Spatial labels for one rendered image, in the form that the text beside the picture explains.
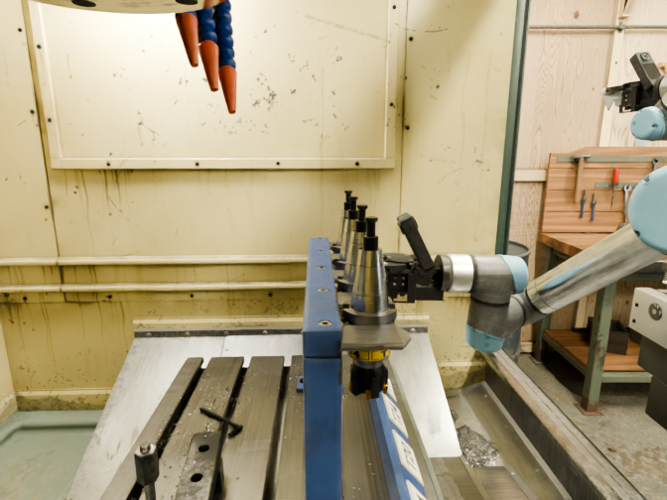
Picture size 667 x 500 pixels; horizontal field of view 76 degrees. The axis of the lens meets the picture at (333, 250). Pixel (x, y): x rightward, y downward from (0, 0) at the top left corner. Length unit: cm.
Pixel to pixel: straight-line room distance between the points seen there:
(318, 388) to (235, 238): 87
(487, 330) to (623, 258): 26
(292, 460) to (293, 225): 68
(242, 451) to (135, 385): 57
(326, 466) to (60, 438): 116
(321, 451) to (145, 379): 89
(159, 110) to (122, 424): 81
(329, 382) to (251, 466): 36
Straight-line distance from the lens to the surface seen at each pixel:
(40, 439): 160
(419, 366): 129
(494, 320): 89
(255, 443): 83
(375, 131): 123
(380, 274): 47
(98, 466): 123
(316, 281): 58
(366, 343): 43
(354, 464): 78
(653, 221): 69
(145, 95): 131
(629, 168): 330
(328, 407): 47
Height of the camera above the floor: 140
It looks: 13 degrees down
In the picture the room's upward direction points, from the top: straight up
